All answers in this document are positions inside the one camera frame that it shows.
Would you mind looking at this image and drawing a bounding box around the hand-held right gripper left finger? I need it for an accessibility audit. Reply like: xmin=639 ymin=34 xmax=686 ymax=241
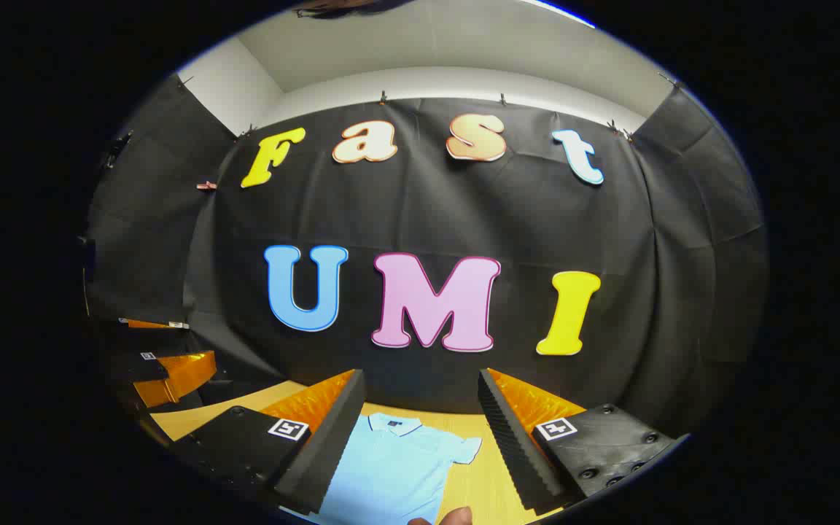
xmin=171 ymin=368 xmax=368 ymax=517

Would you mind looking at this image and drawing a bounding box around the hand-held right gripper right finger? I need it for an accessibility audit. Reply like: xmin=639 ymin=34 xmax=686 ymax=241
xmin=477 ymin=367 xmax=692 ymax=513

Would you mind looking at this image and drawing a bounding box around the black clamp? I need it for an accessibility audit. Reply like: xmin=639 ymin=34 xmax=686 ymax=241
xmin=103 ymin=131 xmax=133 ymax=170

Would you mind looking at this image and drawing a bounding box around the light blue T-shirt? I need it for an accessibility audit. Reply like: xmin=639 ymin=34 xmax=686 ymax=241
xmin=281 ymin=412 xmax=483 ymax=525

